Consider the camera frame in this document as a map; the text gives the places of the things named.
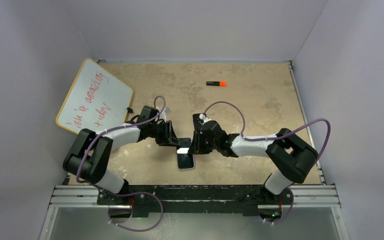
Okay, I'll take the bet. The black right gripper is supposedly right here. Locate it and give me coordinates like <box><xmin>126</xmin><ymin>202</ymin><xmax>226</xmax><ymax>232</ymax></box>
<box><xmin>188</xmin><ymin>130</ymin><xmax>219</xmax><ymax>155</ymax></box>

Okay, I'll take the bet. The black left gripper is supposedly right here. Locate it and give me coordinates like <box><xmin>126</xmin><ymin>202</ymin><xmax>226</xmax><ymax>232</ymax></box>
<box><xmin>148</xmin><ymin>120</ymin><xmax>180</xmax><ymax>147</ymax></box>

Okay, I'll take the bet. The lavender phone case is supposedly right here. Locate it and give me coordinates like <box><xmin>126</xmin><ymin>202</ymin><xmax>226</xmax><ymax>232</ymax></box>
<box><xmin>176</xmin><ymin>153</ymin><xmax>195</xmax><ymax>170</ymax></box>

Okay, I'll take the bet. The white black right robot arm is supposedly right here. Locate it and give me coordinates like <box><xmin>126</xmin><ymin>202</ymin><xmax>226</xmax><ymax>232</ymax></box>
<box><xmin>188</xmin><ymin>120</ymin><xmax>319</xmax><ymax>204</ymax></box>

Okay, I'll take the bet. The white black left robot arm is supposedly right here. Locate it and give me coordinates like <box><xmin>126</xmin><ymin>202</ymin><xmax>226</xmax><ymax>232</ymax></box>
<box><xmin>63</xmin><ymin>105</ymin><xmax>195</xmax><ymax>205</ymax></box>

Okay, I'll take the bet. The black whiteboard clip upper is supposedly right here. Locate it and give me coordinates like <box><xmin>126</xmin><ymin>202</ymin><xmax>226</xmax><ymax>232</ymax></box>
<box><xmin>127</xmin><ymin>107</ymin><xmax>134</xmax><ymax>114</ymax></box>

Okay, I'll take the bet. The orange black marker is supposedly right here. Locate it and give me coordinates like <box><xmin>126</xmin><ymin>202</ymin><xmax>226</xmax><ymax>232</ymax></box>
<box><xmin>205</xmin><ymin>81</ymin><xmax>227</xmax><ymax>87</ymax></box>

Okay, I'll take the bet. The yellow-framed whiteboard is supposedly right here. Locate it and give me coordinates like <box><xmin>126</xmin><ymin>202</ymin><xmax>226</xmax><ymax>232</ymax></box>
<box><xmin>55</xmin><ymin>58</ymin><xmax>134</xmax><ymax>134</ymax></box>

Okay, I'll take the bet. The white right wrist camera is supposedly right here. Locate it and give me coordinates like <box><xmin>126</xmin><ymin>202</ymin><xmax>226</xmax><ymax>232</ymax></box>
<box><xmin>198</xmin><ymin>113</ymin><xmax>211</xmax><ymax>125</ymax></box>

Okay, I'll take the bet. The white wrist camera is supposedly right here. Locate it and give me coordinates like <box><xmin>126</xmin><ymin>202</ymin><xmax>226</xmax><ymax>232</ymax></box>
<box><xmin>159</xmin><ymin>107</ymin><xmax>171</xmax><ymax>118</ymax></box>
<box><xmin>198</xmin><ymin>113</ymin><xmax>211</xmax><ymax>125</ymax></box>

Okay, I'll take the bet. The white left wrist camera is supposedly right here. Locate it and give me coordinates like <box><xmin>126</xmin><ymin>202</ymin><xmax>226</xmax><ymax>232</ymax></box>
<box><xmin>159</xmin><ymin>107</ymin><xmax>171</xmax><ymax>118</ymax></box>

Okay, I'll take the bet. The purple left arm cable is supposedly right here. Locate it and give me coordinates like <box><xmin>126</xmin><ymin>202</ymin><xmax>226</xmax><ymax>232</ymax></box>
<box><xmin>76</xmin><ymin>96</ymin><xmax>167</xmax><ymax>183</ymax></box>

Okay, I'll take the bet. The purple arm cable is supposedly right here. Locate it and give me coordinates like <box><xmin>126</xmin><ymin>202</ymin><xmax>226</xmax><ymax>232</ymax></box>
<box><xmin>203</xmin><ymin>100</ymin><xmax>331</xmax><ymax>163</ymax></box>
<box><xmin>76</xmin><ymin>96</ymin><xmax>167</xmax><ymax>183</ymax></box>

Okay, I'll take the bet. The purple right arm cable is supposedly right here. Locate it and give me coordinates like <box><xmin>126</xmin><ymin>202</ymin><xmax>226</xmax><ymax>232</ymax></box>
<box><xmin>203</xmin><ymin>100</ymin><xmax>331</xmax><ymax>163</ymax></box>

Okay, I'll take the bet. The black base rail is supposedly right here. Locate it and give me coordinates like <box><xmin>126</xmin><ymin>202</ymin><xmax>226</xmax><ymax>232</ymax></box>
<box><xmin>97</xmin><ymin>184</ymin><xmax>293</xmax><ymax>218</ymax></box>

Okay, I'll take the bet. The aluminium frame rail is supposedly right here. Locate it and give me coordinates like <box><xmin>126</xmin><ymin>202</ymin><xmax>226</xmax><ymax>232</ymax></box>
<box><xmin>39</xmin><ymin>185</ymin><xmax>350</xmax><ymax>240</ymax></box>

